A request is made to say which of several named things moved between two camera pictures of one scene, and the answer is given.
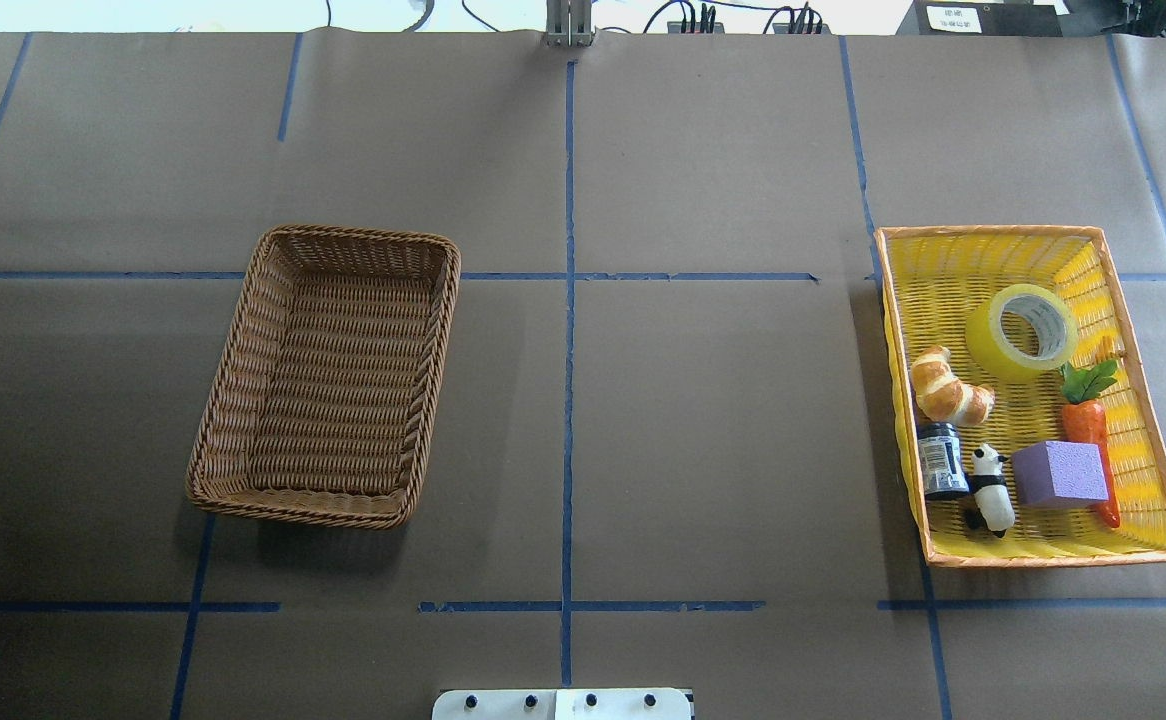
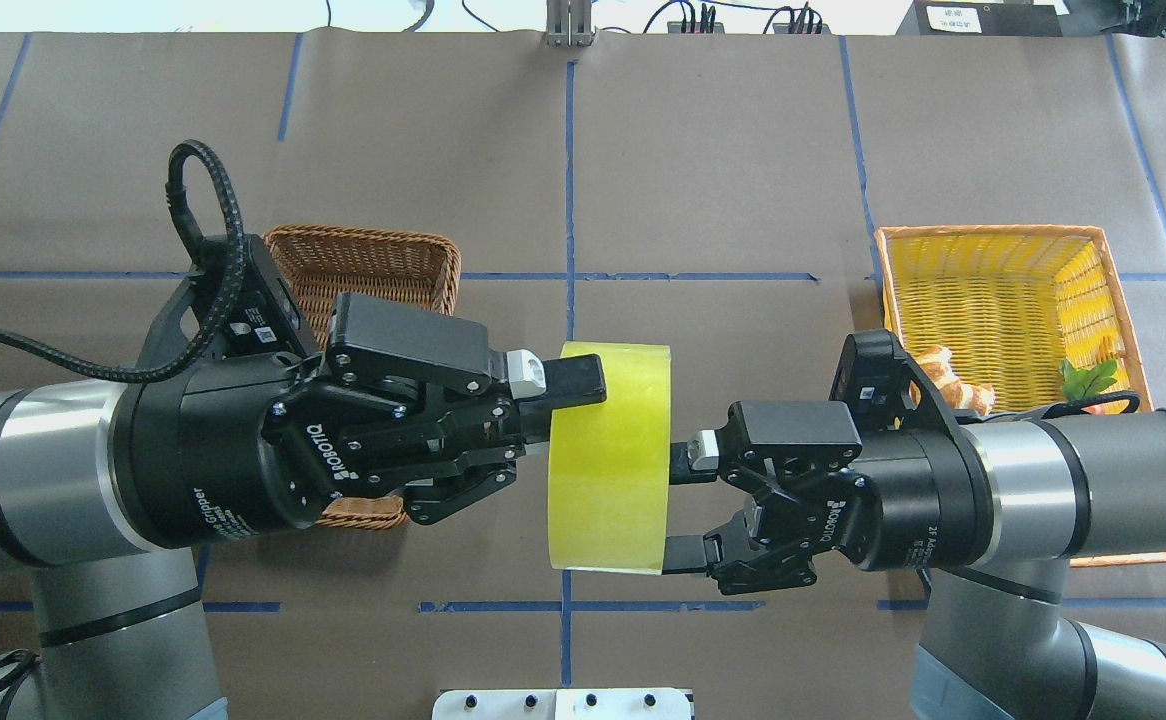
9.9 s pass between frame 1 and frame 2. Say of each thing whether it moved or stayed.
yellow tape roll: moved
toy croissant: stayed
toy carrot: stayed
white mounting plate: stayed
